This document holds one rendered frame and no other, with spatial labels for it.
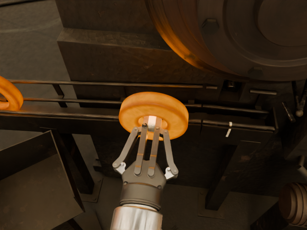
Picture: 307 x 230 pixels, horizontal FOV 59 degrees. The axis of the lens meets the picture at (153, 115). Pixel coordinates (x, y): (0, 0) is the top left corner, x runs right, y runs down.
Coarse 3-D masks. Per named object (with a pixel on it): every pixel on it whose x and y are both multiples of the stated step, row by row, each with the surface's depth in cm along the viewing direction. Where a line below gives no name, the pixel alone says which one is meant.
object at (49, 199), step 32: (0, 160) 70; (32, 160) 77; (64, 160) 73; (0, 192) 74; (32, 192) 74; (64, 192) 73; (0, 224) 70; (32, 224) 69; (64, 224) 88; (96, 224) 125
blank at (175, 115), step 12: (132, 96) 56; (144, 96) 54; (156, 96) 54; (168, 96) 55; (132, 108) 55; (144, 108) 55; (156, 108) 54; (168, 108) 54; (180, 108) 55; (120, 120) 60; (132, 120) 59; (168, 120) 57; (180, 120) 57; (180, 132) 61
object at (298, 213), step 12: (288, 192) 83; (300, 192) 81; (276, 204) 98; (288, 204) 82; (300, 204) 79; (264, 216) 109; (276, 216) 97; (288, 216) 82; (300, 216) 79; (252, 228) 122; (264, 228) 108; (276, 228) 96; (288, 228) 90; (300, 228) 88
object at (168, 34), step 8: (144, 0) 47; (152, 0) 47; (160, 0) 46; (152, 8) 48; (160, 8) 48; (152, 16) 49; (160, 16) 49; (160, 24) 50; (168, 24) 50; (160, 32) 52; (168, 32) 52; (168, 40) 53; (176, 40) 53; (176, 48) 54; (184, 48) 54; (184, 56) 56; (192, 56) 55; (192, 64) 57; (200, 64) 57; (208, 64) 57; (208, 72) 58; (216, 72) 58; (224, 72) 58; (232, 80) 60; (240, 80) 59; (248, 80) 59; (256, 80) 59; (264, 80) 58; (296, 80) 57
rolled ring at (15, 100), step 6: (0, 78) 77; (0, 84) 77; (6, 84) 78; (12, 84) 80; (0, 90) 78; (6, 90) 78; (12, 90) 79; (18, 90) 81; (6, 96) 80; (12, 96) 79; (18, 96) 82; (0, 102) 88; (6, 102) 88; (12, 102) 82; (18, 102) 82; (0, 108) 87; (6, 108) 86; (12, 108) 85; (18, 108) 84
